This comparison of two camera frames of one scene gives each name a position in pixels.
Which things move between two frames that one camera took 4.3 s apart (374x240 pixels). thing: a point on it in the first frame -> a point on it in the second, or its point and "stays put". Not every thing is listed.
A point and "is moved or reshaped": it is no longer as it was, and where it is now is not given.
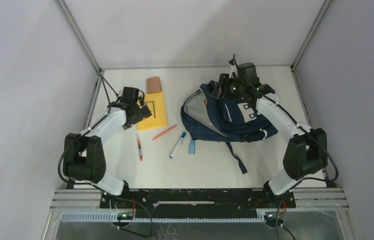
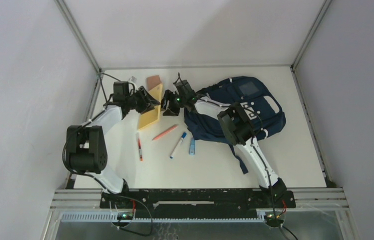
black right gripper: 225,80 -> 169,96
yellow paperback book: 155,102 is moved or reshaped
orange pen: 165,131 stays put
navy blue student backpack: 205,117 stays put
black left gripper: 143,113 -> 149,101
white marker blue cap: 178,144 stays put
